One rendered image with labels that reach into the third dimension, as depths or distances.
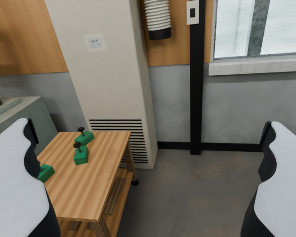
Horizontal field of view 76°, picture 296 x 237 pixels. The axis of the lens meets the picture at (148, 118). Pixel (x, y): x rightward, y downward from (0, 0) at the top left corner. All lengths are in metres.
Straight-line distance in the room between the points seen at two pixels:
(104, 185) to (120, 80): 0.69
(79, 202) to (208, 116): 1.22
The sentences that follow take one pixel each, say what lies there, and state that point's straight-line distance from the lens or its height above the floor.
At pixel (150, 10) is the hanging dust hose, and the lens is 1.33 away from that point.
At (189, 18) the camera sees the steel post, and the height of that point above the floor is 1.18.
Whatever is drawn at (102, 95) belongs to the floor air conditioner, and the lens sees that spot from 1.45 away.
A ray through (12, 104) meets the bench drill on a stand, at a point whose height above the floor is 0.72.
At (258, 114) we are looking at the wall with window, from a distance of 1.81.
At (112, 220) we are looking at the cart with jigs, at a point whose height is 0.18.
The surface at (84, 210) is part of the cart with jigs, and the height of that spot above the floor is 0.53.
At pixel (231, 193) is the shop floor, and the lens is 1.66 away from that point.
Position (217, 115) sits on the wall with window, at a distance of 1.75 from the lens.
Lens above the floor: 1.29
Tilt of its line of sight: 31 degrees down
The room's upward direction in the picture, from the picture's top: 8 degrees counter-clockwise
